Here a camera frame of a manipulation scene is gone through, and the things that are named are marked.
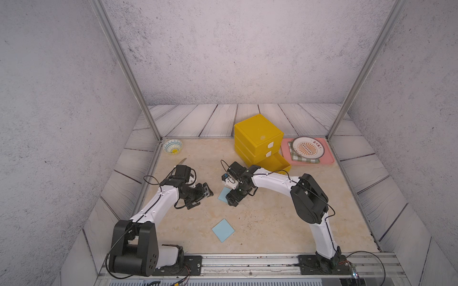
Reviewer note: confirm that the green checkered cloth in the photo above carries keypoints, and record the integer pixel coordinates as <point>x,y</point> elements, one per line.
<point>297,158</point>

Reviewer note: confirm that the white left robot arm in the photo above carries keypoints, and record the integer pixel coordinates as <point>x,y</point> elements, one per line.
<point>135,247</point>

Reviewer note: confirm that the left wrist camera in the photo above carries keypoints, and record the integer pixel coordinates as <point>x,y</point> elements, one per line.
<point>185,174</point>

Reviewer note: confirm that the yellow bottom drawer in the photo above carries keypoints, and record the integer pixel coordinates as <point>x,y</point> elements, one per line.
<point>275,162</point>

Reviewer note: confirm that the front aluminium rail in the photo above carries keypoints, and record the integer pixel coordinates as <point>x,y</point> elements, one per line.
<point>380,269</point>

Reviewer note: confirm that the blue patterned small bowl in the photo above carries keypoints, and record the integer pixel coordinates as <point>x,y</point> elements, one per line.
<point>172,146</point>

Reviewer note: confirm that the yellow plastic drawer cabinet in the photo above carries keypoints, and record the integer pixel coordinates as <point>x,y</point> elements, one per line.
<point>256,139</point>

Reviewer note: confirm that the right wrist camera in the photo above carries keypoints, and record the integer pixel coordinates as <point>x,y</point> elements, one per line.
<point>233,174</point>

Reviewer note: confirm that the white orange patterned plate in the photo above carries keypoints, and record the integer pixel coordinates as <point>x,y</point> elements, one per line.
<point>308,147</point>

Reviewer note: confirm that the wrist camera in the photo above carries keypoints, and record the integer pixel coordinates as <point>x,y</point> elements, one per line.
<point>233,174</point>
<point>185,174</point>

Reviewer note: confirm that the thin wooden stick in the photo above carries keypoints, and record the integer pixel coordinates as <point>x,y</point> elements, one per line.
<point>182,161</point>

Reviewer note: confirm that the left aluminium frame post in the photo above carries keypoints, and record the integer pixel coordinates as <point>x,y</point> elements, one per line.
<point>110,34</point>

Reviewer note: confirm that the blue sticky note pad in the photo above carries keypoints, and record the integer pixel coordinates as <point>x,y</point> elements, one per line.
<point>223,230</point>
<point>223,194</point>

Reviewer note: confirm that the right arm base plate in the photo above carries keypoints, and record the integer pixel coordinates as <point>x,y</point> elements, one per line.
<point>317,265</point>

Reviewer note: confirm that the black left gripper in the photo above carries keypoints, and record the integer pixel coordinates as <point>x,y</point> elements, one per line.
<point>200,192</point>

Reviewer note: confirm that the right aluminium frame post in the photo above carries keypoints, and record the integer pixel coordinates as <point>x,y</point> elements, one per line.
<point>383,36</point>

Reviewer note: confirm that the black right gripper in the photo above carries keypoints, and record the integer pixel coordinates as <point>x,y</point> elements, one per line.
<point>235,197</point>

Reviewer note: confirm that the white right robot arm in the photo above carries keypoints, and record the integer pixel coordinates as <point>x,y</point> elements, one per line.
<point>309,200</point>

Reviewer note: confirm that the pink plastic tray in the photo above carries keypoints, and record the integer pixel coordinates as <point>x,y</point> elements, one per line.
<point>327,158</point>

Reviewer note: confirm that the aluminium frame post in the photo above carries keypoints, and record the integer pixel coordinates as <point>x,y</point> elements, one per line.
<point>110,34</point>
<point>383,36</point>

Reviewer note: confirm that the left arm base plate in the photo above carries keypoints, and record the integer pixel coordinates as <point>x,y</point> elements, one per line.
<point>186,265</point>

